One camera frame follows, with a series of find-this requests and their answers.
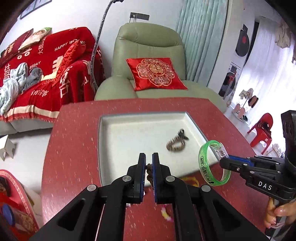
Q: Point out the white small stool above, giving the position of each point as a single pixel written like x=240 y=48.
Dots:
x=5 y=148

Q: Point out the shoe rack with slippers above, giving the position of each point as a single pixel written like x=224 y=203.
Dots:
x=247 y=102

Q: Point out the white sheer curtain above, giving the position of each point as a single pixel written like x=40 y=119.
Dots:
x=266 y=69

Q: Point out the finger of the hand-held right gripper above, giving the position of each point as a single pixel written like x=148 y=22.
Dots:
x=240 y=159
x=231 y=165

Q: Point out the hanging cream clothes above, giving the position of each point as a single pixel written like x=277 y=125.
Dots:
x=283 y=34

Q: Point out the light blue clothes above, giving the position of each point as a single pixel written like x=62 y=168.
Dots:
x=11 y=88

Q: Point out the grey jewelry tray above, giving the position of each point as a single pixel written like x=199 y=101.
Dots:
x=129 y=143

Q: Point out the blue capped bottle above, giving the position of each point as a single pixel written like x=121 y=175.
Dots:
x=7 y=214

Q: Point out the black red wall decal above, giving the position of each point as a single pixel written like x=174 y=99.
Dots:
x=242 y=41
x=227 y=81

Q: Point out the pale green curtain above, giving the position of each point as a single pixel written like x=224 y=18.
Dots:
x=201 y=23

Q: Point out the pale green armchair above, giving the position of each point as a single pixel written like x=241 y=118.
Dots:
x=150 y=44

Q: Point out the red satin pillow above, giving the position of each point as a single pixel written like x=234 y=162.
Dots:
x=69 y=58

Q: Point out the red plastic chair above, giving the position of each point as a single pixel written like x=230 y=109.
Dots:
x=262 y=129

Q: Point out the framed wedding photo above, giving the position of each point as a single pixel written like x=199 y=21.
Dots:
x=42 y=4
x=26 y=11

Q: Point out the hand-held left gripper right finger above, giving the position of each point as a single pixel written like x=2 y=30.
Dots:
x=155 y=176

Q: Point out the person's right hand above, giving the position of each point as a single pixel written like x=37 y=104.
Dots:
x=269 y=215

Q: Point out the grey sofa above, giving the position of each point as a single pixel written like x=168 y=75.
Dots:
x=27 y=126

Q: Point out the red embroidered cushion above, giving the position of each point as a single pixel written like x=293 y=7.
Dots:
x=155 y=71

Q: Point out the dark wall socket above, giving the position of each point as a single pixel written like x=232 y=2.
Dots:
x=140 y=15

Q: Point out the red round patterned stool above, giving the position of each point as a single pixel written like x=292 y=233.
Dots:
x=20 y=194

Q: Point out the sofa with red blanket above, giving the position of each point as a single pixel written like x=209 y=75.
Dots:
x=69 y=92

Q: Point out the photo print pillow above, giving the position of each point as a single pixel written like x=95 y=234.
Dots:
x=34 y=37

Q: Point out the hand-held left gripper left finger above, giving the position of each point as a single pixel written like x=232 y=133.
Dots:
x=141 y=171

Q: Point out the grey cloth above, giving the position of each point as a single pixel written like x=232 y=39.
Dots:
x=33 y=80

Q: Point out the red lettered pillow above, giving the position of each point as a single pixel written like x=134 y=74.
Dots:
x=11 y=51

